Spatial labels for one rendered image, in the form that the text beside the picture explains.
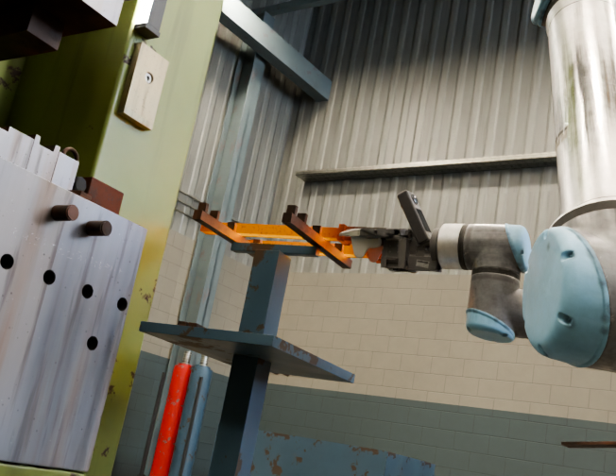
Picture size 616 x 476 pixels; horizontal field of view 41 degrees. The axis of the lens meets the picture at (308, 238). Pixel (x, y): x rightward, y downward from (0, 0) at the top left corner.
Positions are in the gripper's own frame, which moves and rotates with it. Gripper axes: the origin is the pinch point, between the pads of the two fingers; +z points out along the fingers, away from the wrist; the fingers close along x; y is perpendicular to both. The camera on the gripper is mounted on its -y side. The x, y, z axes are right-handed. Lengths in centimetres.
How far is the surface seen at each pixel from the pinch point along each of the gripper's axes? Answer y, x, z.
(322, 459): 93, 294, 149
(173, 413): 113, 557, 460
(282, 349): 24.9, -21.8, 1.7
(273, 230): 0.0, -3.1, 17.3
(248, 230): 0.2, -3.5, 23.5
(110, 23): -33, -43, 33
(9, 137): -6, -62, 34
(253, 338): 23.3, -25.8, 5.5
